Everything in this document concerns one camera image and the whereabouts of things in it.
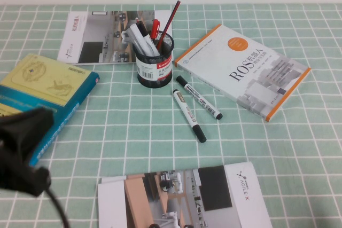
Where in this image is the brochure with AgileX logo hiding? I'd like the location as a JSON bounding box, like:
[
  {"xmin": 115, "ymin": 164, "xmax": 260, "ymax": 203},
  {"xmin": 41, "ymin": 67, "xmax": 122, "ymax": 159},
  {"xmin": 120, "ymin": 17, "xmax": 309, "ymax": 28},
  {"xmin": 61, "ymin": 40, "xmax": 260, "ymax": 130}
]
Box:
[{"xmin": 97, "ymin": 161, "xmax": 273, "ymax": 228}]

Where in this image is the red pen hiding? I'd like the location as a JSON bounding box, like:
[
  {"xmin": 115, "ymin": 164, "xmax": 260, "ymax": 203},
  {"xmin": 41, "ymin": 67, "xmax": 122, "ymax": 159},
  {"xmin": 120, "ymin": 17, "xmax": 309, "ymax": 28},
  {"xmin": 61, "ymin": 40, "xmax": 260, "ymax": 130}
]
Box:
[{"xmin": 149, "ymin": 19, "xmax": 161, "ymax": 41}]

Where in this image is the yellow teal book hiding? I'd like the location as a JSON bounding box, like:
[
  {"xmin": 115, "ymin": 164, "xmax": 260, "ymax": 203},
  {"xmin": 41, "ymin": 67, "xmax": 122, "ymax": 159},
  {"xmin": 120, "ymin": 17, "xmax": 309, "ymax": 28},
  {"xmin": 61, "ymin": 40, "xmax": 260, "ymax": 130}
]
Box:
[{"xmin": 0, "ymin": 53, "xmax": 101, "ymax": 167}]

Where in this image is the black mesh pen holder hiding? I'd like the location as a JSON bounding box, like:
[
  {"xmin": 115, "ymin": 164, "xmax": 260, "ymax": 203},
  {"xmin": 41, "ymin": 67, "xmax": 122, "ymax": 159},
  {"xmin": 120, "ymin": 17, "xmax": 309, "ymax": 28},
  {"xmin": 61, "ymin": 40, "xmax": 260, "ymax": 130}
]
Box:
[{"xmin": 133, "ymin": 30, "xmax": 175, "ymax": 89}]

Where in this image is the white marker black cap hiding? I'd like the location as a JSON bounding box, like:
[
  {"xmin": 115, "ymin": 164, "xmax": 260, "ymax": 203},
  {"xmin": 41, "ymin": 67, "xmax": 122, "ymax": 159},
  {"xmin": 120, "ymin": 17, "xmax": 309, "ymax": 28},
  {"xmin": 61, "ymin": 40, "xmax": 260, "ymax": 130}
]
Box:
[
  {"xmin": 172, "ymin": 89, "xmax": 207, "ymax": 143},
  {"xmin": 135, "ymin": 21, "xmax": 160, "ymax": 56},
  {"xmin": 175, "ymin": 75, "xmax": 224, "ymax": 121}
]

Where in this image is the grey white pen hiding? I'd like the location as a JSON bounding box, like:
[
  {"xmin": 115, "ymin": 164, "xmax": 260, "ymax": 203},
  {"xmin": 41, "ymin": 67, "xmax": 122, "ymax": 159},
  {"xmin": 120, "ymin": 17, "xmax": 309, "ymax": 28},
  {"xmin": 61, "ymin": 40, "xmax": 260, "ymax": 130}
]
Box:
[{"xmin": 127, "ymin": 24, "xmax": 147, "ymax": 54}]

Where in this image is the white orange ROS book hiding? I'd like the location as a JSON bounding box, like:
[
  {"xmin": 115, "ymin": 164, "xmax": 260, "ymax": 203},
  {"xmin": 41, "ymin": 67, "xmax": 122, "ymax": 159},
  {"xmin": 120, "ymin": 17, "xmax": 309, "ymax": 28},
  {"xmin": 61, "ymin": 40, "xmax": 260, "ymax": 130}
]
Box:
[{"xmin": 175, "ymin": 23, "xmax": 312, "ymax": 123}]

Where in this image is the red black pencil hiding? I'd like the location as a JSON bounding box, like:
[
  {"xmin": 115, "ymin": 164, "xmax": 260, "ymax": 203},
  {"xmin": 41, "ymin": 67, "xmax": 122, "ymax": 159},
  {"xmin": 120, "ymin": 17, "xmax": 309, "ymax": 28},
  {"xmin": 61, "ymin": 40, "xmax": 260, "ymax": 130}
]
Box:
[{"xmin": 156, "ymin": 0, "xmax": 181, "ymax": 50}]

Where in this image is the long black arm cable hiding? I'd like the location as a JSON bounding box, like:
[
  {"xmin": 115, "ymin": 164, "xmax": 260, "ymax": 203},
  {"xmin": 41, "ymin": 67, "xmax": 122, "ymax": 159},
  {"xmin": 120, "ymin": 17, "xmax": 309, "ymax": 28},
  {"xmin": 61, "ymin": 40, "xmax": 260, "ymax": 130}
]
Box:
[{"xmin": 44, "ymin": 187, "xmax": 72, "ymax": 228}]

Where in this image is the brochure with Chinese title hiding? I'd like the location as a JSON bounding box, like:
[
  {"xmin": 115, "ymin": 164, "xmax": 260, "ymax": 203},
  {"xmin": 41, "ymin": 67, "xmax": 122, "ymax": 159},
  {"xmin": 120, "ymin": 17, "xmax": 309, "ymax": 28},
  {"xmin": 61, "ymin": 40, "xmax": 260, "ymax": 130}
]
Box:
[{"xmin": 57, "ymin": 10, "xmax": 174, "ymax": 65}]

